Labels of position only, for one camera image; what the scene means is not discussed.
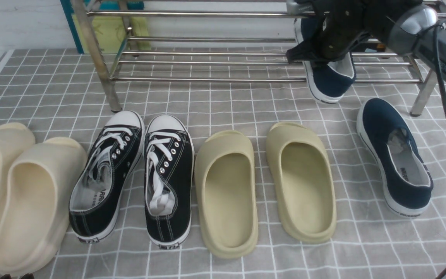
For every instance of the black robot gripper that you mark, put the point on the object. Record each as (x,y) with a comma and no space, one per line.
(350,22)

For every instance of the navy slip-on shoe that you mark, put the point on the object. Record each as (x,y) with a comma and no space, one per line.
(327,83)
(406,181)

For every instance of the olive slipper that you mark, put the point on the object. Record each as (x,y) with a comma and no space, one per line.
(299,164)
(225,184)

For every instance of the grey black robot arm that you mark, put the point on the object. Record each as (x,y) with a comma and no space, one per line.
(407,27)

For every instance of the silver metal shoe rack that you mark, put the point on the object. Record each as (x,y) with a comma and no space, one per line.
(108,76)

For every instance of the black canvas sneaker right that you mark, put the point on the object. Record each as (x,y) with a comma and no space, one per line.
(169,165)

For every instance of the black canvas sneaker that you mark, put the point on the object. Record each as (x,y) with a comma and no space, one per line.
(169,165)
(95,200)

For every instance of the teal yellow-green book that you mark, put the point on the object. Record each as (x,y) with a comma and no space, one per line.
(109,31)

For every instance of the black canvas sneaker left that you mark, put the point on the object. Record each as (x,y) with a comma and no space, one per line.
(95,200)

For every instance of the grey checked floor cloth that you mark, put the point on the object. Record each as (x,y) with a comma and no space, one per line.
(56,92)

